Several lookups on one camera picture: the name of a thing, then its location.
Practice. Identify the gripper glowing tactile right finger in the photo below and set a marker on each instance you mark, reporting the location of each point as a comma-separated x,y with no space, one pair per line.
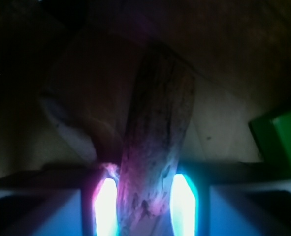
231,199

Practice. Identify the green wooden block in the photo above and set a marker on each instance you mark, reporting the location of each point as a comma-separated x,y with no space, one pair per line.
272,134

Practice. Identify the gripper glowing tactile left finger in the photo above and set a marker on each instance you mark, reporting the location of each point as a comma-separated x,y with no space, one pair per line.
58,202

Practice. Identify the brown paper bag liner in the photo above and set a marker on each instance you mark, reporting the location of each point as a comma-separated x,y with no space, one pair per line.
240,51

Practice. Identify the brown wood chip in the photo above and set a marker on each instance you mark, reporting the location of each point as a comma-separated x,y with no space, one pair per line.
159,116

